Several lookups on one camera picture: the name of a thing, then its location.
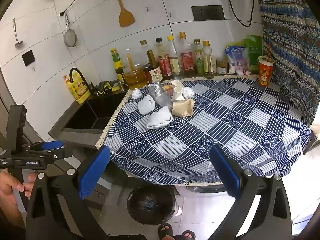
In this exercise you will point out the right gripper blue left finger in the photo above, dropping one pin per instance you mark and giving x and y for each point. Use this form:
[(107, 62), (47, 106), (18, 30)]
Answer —
[(90, 171)]

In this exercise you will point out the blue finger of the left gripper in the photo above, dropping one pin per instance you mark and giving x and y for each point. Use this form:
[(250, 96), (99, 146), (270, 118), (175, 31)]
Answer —
[(52, 145)]

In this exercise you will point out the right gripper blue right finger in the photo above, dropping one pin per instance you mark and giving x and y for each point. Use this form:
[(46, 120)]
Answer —
[(229, 174)]

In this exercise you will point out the brown paper bag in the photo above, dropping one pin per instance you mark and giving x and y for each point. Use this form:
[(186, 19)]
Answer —
[(184, 108)]

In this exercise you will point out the white tissue wad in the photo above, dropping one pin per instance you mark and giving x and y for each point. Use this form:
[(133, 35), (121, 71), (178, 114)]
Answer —
[(159, 118)]

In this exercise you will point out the small white plastic-wrapped ball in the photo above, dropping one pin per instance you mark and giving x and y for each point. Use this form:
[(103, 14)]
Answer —
[(136, 94)]

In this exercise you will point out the torn white paper cup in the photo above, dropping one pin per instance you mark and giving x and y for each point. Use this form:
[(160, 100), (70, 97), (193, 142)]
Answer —
[(178, 88)]

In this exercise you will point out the silver foil bag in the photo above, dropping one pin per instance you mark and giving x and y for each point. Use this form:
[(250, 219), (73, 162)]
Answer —
[(160, 96)]

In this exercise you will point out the white paper wad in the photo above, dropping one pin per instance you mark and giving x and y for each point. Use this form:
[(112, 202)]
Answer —
[(146, 105)]

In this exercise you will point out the black kitchen sink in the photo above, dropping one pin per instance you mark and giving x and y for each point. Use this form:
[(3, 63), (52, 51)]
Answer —
[(95, 113)]

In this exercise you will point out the black trash bin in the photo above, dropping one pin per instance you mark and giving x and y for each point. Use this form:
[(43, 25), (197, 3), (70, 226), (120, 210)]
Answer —
[(151, 205)]

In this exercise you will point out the black kitchen faucet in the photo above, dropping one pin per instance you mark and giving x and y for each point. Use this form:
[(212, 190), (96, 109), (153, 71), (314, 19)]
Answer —
[(79, 83)]

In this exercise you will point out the person's left hand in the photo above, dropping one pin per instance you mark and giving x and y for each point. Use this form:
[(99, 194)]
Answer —
[(9, 204)]

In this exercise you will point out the blue patterned tablecloth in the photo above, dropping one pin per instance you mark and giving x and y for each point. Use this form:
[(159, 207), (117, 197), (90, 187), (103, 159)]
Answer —
[(259, 127)]

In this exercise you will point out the dark dish cloth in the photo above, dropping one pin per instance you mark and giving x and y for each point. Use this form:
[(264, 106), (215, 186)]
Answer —
[(103, 88)]

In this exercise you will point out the black slipper foot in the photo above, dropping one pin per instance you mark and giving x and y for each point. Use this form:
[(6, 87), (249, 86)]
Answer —
[(165, 231)]

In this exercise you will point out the yellow green sponge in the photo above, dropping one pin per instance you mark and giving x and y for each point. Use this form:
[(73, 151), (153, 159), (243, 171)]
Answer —
[(115, 87)]

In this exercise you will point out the green cap yellow label bottle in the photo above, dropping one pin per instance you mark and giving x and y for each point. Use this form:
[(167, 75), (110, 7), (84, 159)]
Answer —
[(118, 64)]

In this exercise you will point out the large cooking oil jug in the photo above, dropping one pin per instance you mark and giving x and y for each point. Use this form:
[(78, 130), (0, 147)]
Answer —
[(133, 71)]

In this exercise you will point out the clear yellow cap bottle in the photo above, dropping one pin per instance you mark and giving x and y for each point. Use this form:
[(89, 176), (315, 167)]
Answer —
[(209, 60)]

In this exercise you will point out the metal mesh strainer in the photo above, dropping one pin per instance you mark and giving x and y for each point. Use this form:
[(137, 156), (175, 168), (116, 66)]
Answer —
[(70, 38)]

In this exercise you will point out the small glass jar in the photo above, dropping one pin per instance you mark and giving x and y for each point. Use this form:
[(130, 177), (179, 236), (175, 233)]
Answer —
[(222, 67)]

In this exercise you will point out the red paper drink cup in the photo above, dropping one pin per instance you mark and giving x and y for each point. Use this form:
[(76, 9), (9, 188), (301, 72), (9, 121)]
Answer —
[(265, 70)]

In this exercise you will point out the dark soy sauce jug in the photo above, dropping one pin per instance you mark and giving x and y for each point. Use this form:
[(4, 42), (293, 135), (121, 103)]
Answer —
[(152, 69)]

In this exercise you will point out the blue white plastic bag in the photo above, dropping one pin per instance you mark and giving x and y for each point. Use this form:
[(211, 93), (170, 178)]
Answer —
[(238, 61)]

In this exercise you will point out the gold cap red label bottle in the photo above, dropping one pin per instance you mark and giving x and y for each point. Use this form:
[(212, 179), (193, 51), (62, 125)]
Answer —
[(186, 56)]

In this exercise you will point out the yellow cap vinegar bottle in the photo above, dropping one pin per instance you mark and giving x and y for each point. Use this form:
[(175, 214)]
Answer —
[(173, 57)]

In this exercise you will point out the black cap red label bottle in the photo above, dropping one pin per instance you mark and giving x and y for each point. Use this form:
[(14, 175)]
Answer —
[(164, 61)]

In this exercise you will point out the green packaging bag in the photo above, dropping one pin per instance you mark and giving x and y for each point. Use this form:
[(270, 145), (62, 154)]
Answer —
[(254, 44)]

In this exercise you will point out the wooden spatula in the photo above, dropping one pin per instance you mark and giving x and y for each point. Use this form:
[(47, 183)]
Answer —
[(126, 18)]

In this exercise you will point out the ethnic patterned blue curtain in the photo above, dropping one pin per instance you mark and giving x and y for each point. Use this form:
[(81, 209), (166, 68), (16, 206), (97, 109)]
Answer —
[(291, 35)]

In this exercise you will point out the small black wall socket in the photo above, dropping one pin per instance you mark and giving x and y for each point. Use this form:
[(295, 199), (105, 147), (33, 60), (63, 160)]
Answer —
[(28, 58)]

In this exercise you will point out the black wall socket panel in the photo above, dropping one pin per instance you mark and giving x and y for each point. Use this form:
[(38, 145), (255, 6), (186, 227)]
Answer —
[(208, 13)]

